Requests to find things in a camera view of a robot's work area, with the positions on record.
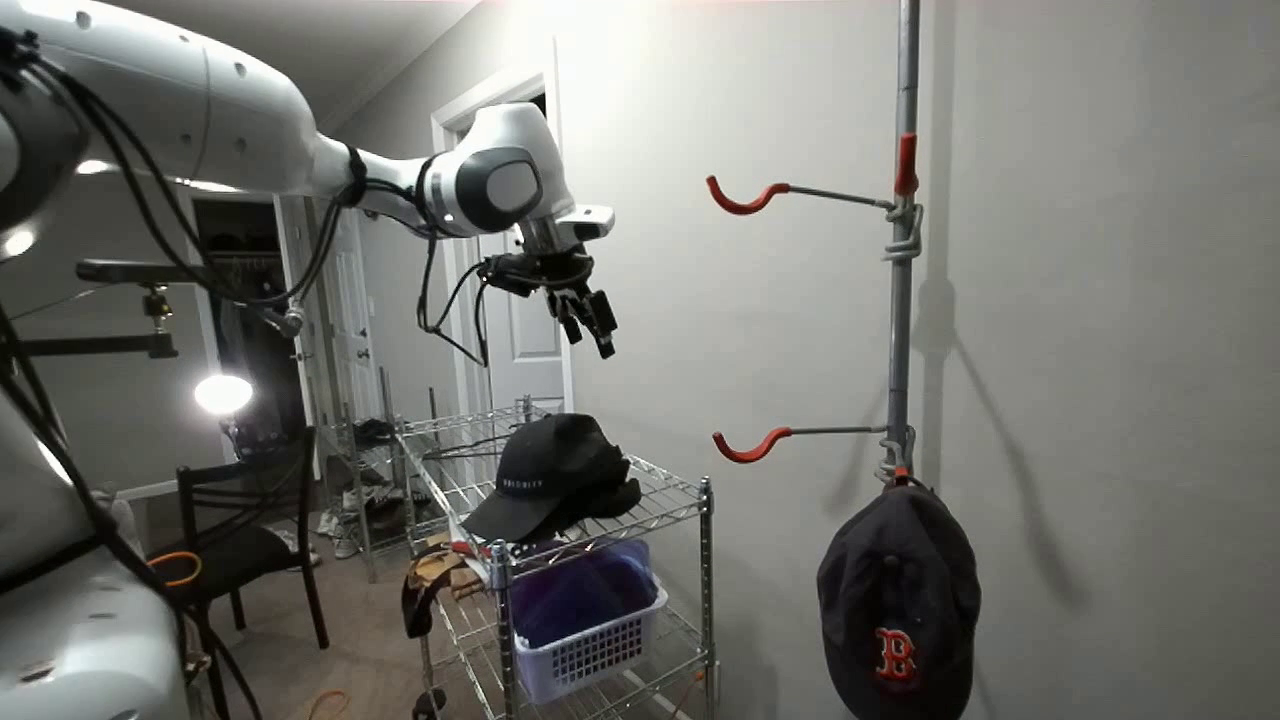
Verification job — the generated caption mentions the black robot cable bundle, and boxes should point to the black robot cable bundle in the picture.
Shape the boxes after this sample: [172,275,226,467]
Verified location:
[0,26,534,720]

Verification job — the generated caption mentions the orange cord loop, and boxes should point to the orange cord loop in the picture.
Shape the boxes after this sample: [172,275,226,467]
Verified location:
[146,547,209,594]

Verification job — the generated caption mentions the brown bag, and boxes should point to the brown bag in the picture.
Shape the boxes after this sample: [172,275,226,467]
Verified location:
[394,540,485,644]

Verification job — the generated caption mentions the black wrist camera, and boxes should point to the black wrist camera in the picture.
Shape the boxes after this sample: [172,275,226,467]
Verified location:
[471,254,534,302]

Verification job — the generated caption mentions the white panel door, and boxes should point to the white panel door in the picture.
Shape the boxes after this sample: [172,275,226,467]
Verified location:
[455,118,570,416]

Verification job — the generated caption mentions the black mesh-back cap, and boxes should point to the black mesh-back cap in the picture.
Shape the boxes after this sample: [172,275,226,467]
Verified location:
[465,413,632,547]

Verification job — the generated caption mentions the blue plastic laundry basket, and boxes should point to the blue plastic laundry basket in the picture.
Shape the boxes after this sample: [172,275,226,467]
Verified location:
[503,537,673,710]

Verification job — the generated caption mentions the cluttered low wire rack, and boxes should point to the cluttered low wire rack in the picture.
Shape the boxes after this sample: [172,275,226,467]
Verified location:
[314,413,415,551]

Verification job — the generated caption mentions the chrome wire shelf cart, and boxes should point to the chrome wire shelf cart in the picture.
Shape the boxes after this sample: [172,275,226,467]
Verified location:
[392,394,723,720]

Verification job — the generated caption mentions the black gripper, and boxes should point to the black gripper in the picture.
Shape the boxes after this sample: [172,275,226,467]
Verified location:
[510,241,624,365]

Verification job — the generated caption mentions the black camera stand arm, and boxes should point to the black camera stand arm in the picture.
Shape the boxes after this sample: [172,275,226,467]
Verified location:
[0,254,214,365]

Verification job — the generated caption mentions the black cap red B logo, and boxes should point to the black cap red B logo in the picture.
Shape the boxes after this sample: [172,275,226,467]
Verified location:
[812,482,982,720]

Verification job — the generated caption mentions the bright round lamp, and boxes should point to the bright round lamp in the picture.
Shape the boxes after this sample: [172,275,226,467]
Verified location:
[193,368,258,423]

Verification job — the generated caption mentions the black chair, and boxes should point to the black chair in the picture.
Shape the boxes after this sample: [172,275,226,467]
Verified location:
[177,423,337,674]

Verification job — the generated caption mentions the long metal hook orange tip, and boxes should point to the long metal hook orange tip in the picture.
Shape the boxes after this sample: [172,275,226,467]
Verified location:
[700,174,899,221]
[708,419,897,467]

